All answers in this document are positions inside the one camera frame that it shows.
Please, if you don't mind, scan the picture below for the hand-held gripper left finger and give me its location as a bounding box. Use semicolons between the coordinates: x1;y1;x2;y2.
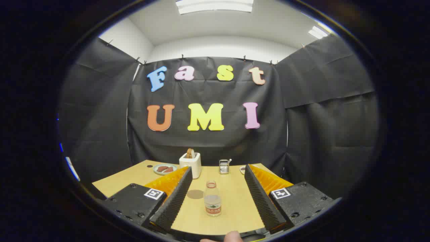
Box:
101;166;193;234

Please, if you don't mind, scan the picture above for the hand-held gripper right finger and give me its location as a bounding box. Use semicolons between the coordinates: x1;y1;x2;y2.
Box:
244;164;336;235

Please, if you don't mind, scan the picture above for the clear plastic bottle red ring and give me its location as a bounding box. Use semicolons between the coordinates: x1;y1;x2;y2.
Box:
204;180;222;217

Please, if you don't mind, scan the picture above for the wooden table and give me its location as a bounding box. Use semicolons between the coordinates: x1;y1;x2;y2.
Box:
92;160;286;236

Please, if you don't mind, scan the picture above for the pale green plate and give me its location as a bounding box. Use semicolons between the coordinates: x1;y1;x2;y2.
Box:
153;163;178;175

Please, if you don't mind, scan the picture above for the white toaster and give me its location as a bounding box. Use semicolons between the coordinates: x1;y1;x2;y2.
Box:
179;152;202;179

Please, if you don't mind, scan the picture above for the ceiling light panel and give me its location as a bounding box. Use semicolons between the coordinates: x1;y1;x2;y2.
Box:
175;0;254;15
308;26;329;39

